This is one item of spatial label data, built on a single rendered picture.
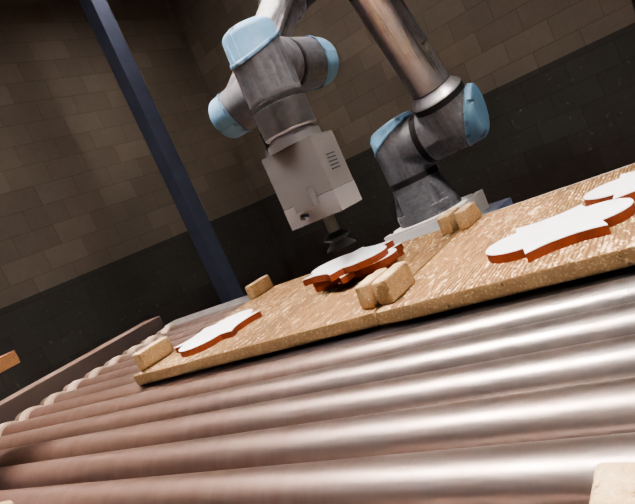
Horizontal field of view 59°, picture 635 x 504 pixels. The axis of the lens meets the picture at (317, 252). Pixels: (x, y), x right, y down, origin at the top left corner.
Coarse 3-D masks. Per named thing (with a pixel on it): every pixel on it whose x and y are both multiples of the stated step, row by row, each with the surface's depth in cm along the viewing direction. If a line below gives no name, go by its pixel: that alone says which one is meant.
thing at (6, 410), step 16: (160, 320) 133; (128, 336) 125; (144, 336) 128; (96, 352) 118; (112, 352) 121; (64, 368) 112; (80, 368) 114; (32, 384) 109; (48, 384) 108; (64, 384) 111; (16, 400) 103; (32, 400) 105; (0, 416) 100
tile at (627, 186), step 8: (624, 176) 61; (632, 176) 59; (608, 184) 61; (616, 184) 59; (624, 184) 57; (632, 184) 56; (592, 192) 60; (600, 192) 59; (608, 192) 57; (616, 192) 55; (624, 192) 54; (632, 192) 53; (584, 200) 59; (592, 200) 58; (600, 200) 57
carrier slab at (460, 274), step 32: (576, 192) 69; (480, 224) 76; (512, 224) 67; (448, 256) 65; (480, 256) 59; (544, 256) 49; (576, 256) 45; (608, 256) 43; (416, 288) 57; (448, 288) 52; (480, 288) 49; (512, 288) 47; (384, 320) 55
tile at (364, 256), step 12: (360, 252) 78; (372, 252) 73; (384, 252) 72; (324, 264) 82; (336, 264) 77; (348, 264) 72; (360, 264) 71; (312, 276) 76; (324, 276) 74; (336, 276) 71
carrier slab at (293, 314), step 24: (408, 240) 89; (432, 240) 80; (408, 264) 71; (288, 288) 96; (312, 288) 85; (336, 288) 76; (264, 312) 83; (288, 312) 75; (312, 312) 68; (336, 312) 62; (360, 312) 58; (240, 336) 73; (264, 336) 67; (288, 336) 62; (312, 336) 60; (336, 336) 59; (168, 360) 79; (192, 360) 72; (216, 360) 69
